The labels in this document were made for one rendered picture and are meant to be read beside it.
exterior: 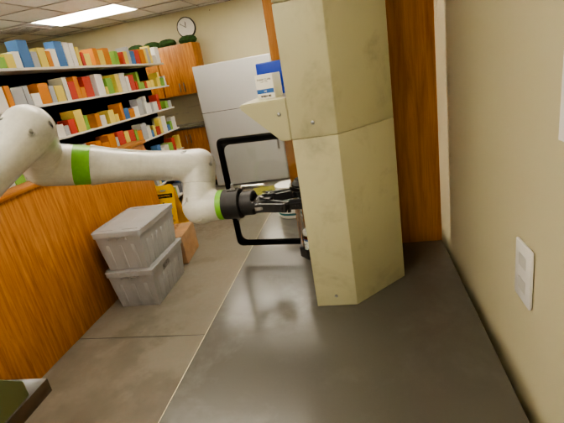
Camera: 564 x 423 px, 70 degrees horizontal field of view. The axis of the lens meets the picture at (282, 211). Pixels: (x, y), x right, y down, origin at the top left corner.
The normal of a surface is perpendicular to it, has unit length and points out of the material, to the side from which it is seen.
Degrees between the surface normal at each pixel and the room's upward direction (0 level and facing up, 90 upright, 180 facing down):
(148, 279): 95
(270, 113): 90
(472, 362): 0
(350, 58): 90
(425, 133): 90
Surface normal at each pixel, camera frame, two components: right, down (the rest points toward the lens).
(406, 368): -0.16, -0.93
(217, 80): -0.16, 0.35
